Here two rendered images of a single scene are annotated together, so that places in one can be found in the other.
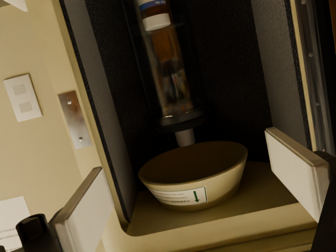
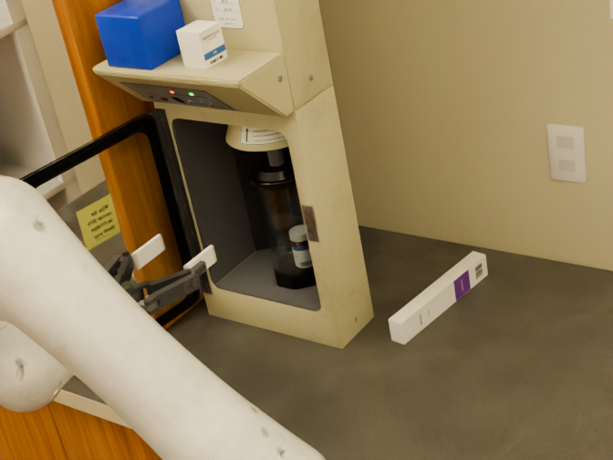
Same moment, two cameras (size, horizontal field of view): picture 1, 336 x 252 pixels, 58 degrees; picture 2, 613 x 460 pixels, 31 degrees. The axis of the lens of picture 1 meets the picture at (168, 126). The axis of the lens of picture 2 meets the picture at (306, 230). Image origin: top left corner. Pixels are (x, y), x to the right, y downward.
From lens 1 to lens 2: 1.76 m
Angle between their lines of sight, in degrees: 59
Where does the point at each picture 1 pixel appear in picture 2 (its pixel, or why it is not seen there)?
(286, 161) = (150, 255)
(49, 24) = (319, 279)
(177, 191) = (257, 144)
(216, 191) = (235, 131)
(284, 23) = (202, 223)
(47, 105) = (537, 132)
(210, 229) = (230, 119)
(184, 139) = (271, 157)
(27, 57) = (547, 195)
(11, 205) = not seen: outside the picture
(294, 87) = (193, 186)
